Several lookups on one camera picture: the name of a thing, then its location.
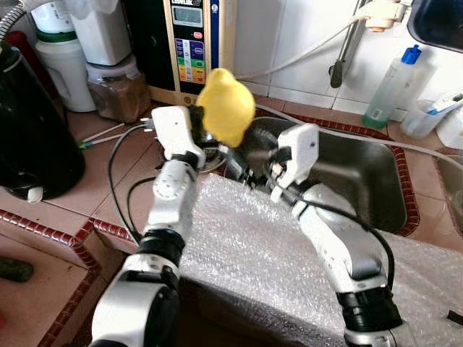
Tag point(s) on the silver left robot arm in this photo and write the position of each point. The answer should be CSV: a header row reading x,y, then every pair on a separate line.
x,y
155,238

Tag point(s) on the clear bottle with blue cap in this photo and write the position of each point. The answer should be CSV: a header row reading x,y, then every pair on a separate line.
x,y
391,87

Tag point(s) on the small white knob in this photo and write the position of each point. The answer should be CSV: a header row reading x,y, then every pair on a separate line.
x,y
33,194

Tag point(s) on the yellow plastic bowl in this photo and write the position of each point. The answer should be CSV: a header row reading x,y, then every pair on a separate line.
x,y
228,105

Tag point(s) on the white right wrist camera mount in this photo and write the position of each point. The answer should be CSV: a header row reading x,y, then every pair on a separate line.
x,y
300,152

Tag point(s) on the black round appliance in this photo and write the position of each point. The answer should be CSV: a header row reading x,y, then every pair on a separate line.
x,y
36,130

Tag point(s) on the stainless steel sink basin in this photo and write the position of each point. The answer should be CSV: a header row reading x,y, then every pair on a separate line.
x,y
354,181

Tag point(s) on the white canister with green band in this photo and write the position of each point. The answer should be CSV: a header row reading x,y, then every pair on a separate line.
x,y
69,72

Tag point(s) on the clear bubble wrap sheet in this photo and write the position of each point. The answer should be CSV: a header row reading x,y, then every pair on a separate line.
x,y
260,267

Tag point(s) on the metal faucet pipe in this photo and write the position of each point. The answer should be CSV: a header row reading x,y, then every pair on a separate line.
x,y
346,50

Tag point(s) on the white plastic bottle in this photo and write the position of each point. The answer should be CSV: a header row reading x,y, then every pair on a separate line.
x,y
452,130

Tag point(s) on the dark hanging pan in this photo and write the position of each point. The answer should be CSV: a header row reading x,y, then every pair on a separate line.
x,y
438,25

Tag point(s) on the thin white stick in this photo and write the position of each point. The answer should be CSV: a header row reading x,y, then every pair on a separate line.
x,y
108,140
101,134

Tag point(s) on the small steel sink basin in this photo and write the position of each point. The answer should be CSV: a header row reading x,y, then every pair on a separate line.
x,y
452,181

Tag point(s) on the beige water ionizer machine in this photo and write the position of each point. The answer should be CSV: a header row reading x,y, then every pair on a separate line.
x,y
192,43

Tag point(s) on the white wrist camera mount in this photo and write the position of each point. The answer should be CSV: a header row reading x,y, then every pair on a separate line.
x,y
173,134
300,152

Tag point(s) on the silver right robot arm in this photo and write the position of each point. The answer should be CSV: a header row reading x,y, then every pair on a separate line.
x,y
347,253

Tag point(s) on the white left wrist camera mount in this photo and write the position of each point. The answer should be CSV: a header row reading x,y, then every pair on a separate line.
x,y
173,134

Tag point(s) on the plain white canister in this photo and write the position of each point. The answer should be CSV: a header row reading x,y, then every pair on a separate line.
x,y
101,32

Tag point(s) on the beige faucet diverter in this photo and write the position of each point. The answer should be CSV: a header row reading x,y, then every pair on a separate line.
x,y
383,14

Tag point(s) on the clear jar with brown contents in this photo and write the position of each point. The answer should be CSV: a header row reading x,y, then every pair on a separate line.
x,y
119,94

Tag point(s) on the dark green object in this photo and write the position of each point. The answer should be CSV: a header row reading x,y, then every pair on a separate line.
x,y
14,269

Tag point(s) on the clear plastic cup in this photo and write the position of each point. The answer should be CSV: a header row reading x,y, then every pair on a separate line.
x,y
419,123

